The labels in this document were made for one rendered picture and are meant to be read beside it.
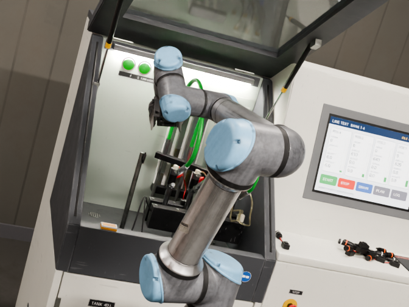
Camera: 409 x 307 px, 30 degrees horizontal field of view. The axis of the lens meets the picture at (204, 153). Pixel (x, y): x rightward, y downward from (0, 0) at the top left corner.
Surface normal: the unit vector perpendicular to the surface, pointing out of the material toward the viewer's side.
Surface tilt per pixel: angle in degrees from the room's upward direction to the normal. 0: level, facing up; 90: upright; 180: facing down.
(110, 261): 90
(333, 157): 76
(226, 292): 90
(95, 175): 90
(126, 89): 90
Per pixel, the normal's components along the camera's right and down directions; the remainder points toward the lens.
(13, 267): 0.28, -0.93
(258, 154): 0.46, 0.26
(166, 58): 0.06, -0.52
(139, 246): 0.22, 0.31
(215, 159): -0.79, -0.22
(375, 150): 0.28, 0.08
